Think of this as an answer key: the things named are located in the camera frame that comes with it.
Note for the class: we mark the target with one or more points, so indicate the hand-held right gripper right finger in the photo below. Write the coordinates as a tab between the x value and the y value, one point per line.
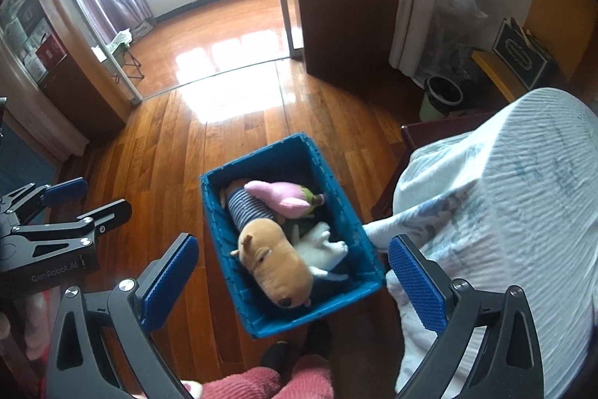
418	287

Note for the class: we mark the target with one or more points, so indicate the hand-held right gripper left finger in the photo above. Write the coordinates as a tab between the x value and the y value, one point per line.
170	282

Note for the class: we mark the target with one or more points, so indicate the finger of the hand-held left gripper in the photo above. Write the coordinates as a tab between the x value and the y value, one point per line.
107	214
65	191

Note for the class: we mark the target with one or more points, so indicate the blue plastic crate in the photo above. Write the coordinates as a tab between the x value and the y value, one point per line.
224	249

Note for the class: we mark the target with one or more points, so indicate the teal cloth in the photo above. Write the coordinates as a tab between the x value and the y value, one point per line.
23	165

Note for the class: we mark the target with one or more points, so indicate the wooden display cabinet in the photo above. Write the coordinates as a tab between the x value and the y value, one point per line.
79	90

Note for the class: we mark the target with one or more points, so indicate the white plush toy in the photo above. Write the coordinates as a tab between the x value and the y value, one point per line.
322	252

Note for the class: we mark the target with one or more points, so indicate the striped plush toy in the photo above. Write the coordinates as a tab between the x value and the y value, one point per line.
247	207

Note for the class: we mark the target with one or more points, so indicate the tan dog plush toy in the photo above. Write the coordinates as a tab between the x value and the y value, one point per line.
275	258

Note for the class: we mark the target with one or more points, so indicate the dark slipper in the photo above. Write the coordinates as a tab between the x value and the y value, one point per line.
275	354

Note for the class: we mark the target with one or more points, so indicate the white blue patterned bedsheet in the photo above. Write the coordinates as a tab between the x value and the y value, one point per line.
514	193

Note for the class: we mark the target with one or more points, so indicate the pink bird plush toy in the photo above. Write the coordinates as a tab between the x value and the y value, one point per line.
280	195

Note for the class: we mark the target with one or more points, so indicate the folding stool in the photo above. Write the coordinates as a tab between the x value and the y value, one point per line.
131	67

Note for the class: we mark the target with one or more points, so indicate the red box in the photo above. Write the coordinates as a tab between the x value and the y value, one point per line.
49	48

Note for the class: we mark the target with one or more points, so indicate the white plastic bag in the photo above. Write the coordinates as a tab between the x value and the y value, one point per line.
117	41

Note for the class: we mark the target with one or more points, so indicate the pale green trash bin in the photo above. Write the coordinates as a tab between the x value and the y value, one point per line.
432	109

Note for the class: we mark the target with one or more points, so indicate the yellow flat box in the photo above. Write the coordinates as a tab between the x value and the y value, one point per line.
495	69

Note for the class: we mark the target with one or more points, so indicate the black patterned gift bag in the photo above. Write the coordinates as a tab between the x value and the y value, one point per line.
518	53

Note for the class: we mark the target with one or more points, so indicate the large clear plastic bag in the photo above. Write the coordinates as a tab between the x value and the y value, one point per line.
458	6

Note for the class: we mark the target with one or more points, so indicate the dark wooden bed frame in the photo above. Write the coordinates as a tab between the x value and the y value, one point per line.
420	137

